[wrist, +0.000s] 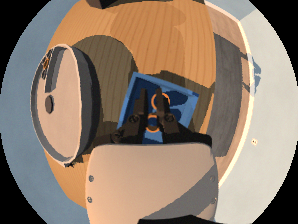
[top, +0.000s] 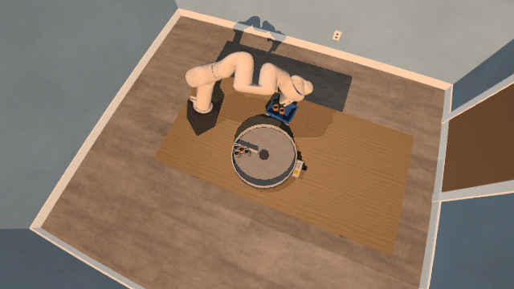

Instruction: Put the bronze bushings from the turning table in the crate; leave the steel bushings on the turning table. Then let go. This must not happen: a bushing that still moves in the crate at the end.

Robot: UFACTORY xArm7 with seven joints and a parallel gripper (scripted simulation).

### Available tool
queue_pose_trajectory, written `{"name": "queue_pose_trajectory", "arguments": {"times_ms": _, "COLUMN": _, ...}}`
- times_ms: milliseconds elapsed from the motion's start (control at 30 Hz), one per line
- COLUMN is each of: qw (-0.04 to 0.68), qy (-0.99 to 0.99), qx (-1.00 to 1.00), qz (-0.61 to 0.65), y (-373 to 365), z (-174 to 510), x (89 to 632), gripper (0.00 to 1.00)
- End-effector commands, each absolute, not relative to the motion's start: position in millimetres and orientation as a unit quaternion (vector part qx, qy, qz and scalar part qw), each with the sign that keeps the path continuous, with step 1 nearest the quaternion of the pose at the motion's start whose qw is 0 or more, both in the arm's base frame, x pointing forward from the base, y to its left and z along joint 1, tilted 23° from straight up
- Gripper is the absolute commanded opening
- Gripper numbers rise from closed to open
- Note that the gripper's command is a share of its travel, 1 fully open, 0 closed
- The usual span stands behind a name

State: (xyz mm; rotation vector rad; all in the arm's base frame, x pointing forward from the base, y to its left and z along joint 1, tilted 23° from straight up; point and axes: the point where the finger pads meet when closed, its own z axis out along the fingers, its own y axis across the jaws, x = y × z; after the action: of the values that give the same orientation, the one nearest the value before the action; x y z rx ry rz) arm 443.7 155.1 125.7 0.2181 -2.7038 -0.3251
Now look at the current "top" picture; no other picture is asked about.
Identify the blue crate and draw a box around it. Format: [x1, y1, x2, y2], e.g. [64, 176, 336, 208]
[266, 101, 298, 126]

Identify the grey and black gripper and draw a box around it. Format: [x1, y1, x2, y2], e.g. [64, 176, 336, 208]
[272, 93, 293, 107]

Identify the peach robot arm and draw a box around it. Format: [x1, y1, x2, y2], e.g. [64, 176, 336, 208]
[186, 51, 313, 113]

